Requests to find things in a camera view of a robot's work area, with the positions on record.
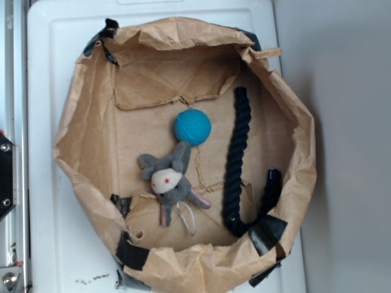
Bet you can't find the gray plush bunny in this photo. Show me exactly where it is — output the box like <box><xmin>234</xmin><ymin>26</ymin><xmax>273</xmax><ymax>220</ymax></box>
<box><xmin>138</xmin><ymin>141</ymin><xmax>211</xmax><ymax>227</ymax></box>

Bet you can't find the dark navy rope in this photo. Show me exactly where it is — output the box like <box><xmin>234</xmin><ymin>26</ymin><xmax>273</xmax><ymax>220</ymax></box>
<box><xmin>224</xmin><ymin>87</ymin><xmax>282</xmax><ymax>237</ymax></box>

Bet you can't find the brown paper bag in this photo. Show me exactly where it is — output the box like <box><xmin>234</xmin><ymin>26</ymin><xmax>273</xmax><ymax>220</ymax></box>
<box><xmin>54</xmin><ymin>17</ymin><xmax>317</xmax><ymax>292</ymax></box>

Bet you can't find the aluminum frame rail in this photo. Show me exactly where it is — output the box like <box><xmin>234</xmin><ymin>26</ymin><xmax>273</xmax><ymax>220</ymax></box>
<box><xmin>1</xmin><ymin>1</ymin><xmax>32</xmax><ymax>292</ymax></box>

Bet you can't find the black metal bracket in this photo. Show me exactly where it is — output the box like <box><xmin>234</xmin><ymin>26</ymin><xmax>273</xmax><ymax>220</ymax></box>
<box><xmin>0</xmin><ymin>132</ymin><xmax>15</xmax><ymax>220</ymax></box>

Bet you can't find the blue ball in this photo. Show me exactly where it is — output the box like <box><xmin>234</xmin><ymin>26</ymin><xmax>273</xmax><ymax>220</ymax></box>
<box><xmin>174</xmin><ymin>109</ymin><xmax>211</xmax><ymax>146</ymax></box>

